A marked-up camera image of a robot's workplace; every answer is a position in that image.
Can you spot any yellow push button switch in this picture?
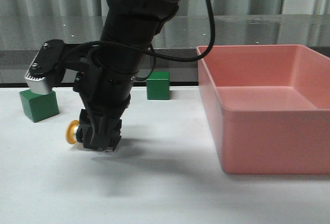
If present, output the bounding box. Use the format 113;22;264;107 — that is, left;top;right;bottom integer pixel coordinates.
65;120;83;145

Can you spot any small green cube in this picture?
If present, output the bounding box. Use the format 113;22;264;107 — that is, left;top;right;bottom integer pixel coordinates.
146;72;170;100

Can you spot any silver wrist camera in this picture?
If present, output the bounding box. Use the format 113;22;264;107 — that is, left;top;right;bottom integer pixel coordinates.
24;39;65;95

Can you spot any black cable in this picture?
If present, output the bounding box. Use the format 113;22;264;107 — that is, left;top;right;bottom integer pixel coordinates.
55;0;216;82

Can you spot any grey stone ledge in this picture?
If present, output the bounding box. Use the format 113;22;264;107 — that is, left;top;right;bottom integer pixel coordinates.
1;14;329;87

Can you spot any large green cube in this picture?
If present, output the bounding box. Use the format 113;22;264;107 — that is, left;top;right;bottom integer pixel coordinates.
20;90;59;123

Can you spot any pink plastic bin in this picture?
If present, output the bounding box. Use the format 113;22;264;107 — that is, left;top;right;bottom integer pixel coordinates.
198;45;329;174

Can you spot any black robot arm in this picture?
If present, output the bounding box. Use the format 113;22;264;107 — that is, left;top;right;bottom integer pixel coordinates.
74;0;215;150

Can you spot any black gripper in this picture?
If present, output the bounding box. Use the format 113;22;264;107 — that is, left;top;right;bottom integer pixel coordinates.
72;51;138;151

